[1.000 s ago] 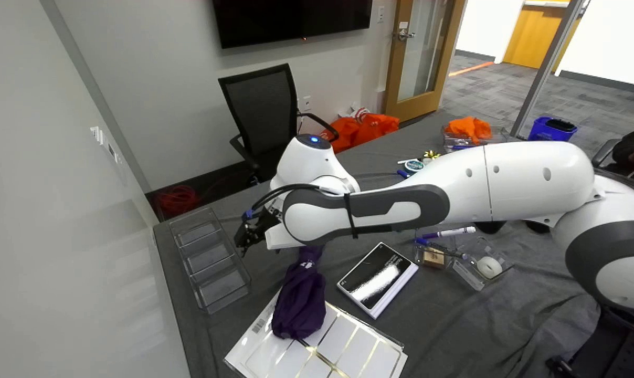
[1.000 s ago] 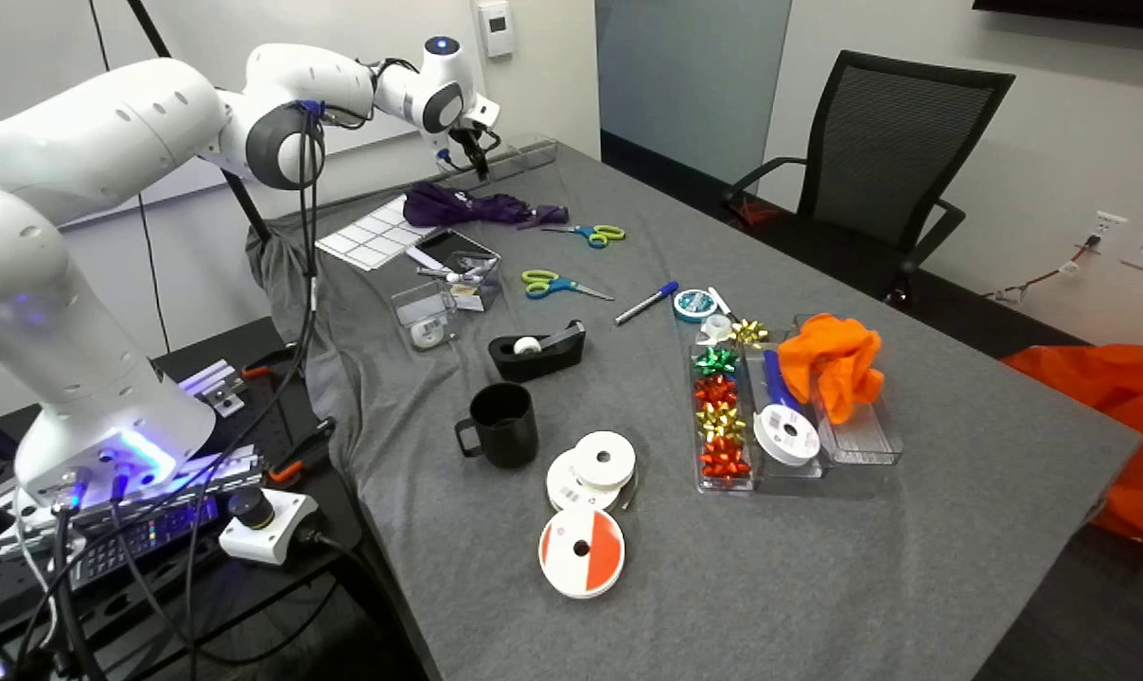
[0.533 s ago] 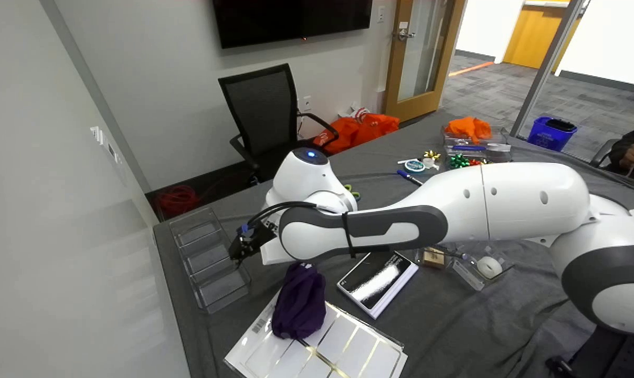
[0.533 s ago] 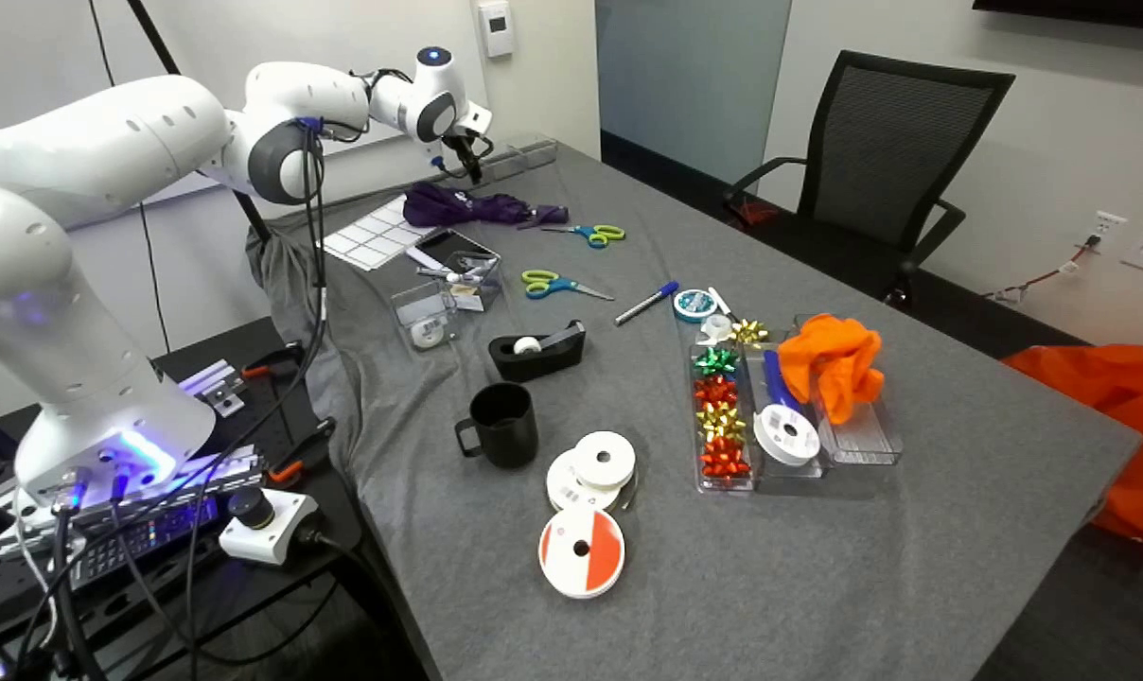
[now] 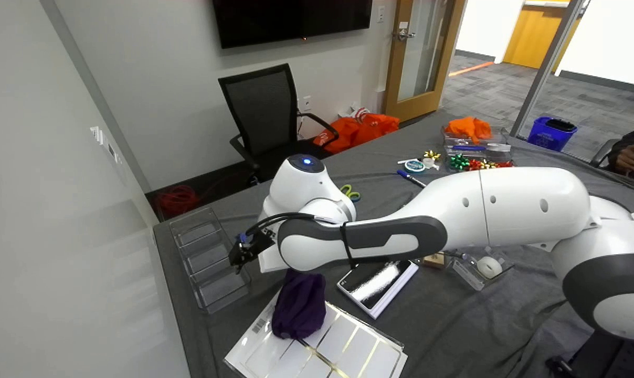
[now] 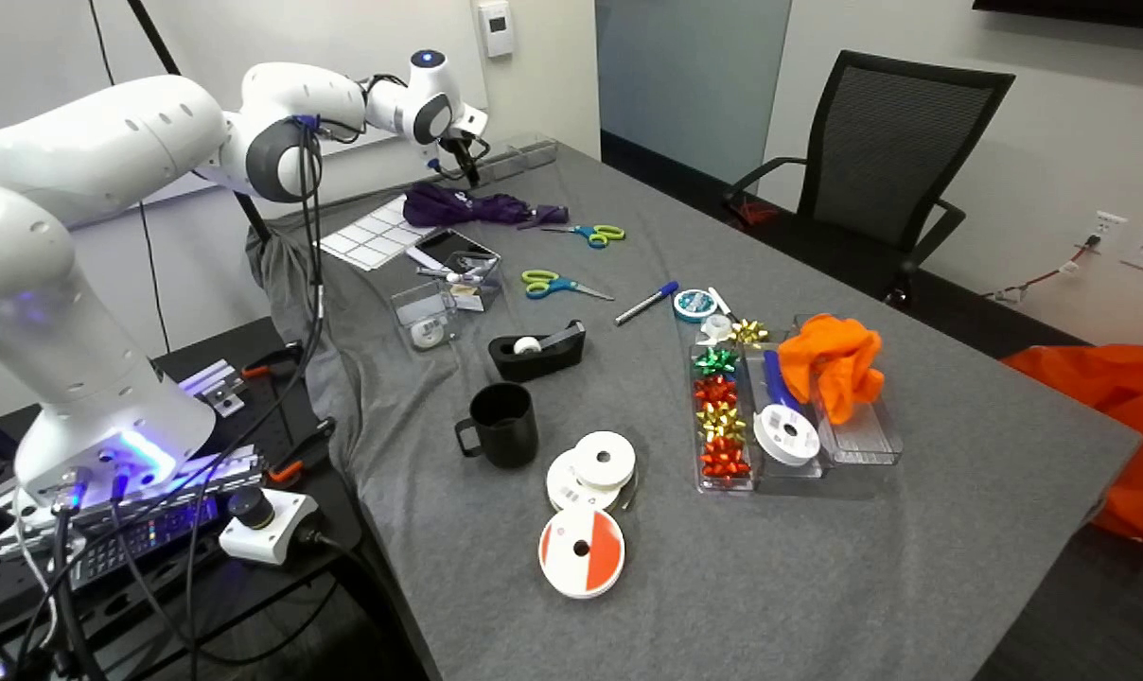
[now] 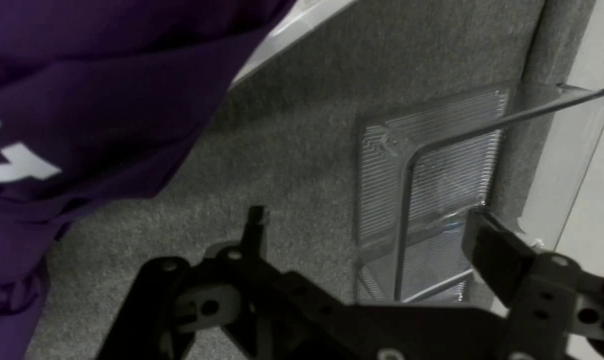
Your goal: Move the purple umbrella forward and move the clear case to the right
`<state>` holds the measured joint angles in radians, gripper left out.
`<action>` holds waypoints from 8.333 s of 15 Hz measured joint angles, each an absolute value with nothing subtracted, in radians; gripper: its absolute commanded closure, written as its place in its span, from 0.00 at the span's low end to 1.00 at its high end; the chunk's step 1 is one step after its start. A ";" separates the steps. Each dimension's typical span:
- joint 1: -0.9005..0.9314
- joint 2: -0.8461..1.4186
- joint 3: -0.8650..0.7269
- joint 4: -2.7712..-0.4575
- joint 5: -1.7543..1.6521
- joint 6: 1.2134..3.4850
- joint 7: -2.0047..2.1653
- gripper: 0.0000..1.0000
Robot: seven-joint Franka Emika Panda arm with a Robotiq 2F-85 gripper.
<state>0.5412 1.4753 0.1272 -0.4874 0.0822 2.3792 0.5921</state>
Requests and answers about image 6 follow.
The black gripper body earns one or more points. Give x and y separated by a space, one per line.
458 141

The purple cloth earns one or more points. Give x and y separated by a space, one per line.
472 205

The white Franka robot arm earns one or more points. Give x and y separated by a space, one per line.
92 151

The white box black window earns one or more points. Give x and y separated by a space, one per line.
458 249

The clear box with tape roll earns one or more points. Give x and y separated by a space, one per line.
425 322

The black tape dispenser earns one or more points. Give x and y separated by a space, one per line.
535 358

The blue white pen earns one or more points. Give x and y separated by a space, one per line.
646 305

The blue white ribbon roll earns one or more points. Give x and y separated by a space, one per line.
694 305

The black mug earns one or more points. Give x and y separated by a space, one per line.
504 425

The silver gift bow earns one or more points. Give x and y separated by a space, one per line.
716 331

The yellow gift bow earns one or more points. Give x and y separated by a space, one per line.
752 335

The black stand pole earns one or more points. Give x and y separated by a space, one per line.
155 32

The small silver box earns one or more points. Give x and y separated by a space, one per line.
214 383

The clear box of gift bows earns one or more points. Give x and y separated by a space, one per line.
723 421

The red white ribbon spool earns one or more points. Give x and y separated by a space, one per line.
579 554

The orange crumpled tissue paper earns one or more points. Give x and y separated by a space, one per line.
830 365

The white spool purple ribbon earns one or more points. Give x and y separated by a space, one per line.
786 437

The white box black knob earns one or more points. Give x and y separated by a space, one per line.
268 529

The black mesh office chair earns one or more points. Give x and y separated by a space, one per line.
895 151

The clear plastic box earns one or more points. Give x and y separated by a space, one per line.
864 441

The grey electronics box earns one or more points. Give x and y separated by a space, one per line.
130 523

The grey table cloth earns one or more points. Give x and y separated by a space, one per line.
847 554

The orange bag on floor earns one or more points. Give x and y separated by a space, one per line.
1120 428

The white wall thermostat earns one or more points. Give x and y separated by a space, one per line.
496 25

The black wall television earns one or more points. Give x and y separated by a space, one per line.
1077 8

